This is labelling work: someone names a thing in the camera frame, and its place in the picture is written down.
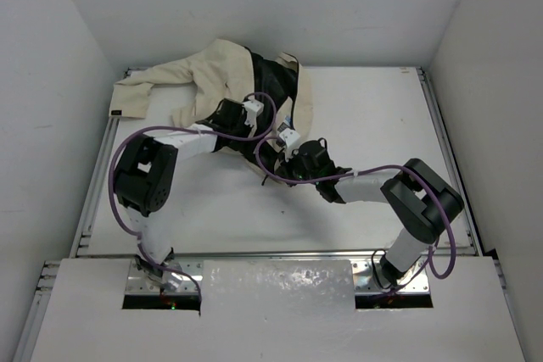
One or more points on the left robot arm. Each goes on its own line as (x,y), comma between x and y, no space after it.
(142,171)

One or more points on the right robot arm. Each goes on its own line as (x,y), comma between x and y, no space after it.
(424,203)

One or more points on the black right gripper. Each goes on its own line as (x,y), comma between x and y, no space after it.
(286,165)

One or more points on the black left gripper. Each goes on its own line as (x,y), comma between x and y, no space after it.
(237,108)

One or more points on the cream jacket with black lining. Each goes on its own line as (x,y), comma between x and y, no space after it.
(225,70)

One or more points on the white foreground cover panel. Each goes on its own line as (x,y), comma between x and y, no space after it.
(85,321)

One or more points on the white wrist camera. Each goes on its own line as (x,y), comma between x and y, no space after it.
(253,109)
(291,140)

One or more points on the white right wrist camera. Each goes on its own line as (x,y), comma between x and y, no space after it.
(291,140)

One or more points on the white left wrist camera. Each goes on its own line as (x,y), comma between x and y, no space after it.
(253,109)

